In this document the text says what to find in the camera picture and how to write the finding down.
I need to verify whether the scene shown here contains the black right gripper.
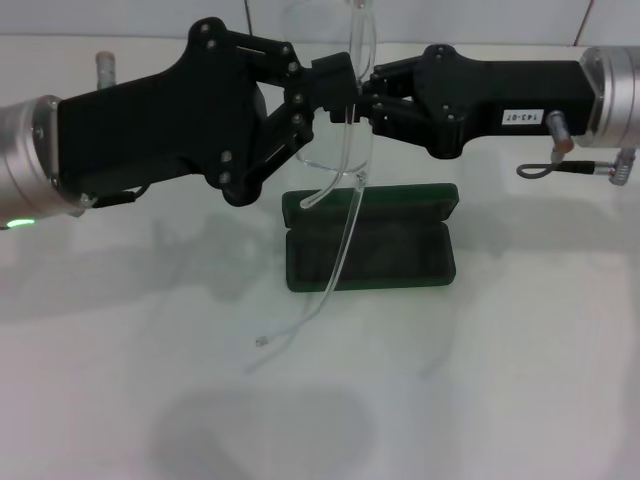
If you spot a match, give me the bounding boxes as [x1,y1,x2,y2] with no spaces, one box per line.
[351,43,600,161]

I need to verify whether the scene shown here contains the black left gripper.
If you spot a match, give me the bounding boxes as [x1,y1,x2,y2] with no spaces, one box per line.
[51,16,267,208]

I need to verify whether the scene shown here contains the clear plastic glasses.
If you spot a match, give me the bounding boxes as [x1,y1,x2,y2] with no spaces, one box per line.
[243,0,380,376]

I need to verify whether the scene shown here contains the green glasses case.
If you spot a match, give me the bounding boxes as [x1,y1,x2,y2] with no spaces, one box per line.
[280,182,459,295]

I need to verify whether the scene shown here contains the left wrist silver plug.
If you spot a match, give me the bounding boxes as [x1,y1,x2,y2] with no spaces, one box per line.
[95,49,118,91]

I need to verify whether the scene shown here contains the wrist silver plug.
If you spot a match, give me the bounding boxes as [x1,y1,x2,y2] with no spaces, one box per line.
[546,111,576,153]
[95,49,118,91]

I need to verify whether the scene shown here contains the right wrist silver plug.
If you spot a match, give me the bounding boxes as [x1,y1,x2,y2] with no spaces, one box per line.
[546,111,576,153]

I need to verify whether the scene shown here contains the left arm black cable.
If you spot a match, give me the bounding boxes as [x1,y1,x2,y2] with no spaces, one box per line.
[88,184,152,211]

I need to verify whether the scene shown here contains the right arm dark cable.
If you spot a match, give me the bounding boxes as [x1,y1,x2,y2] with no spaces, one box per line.
[515,145,640,188]

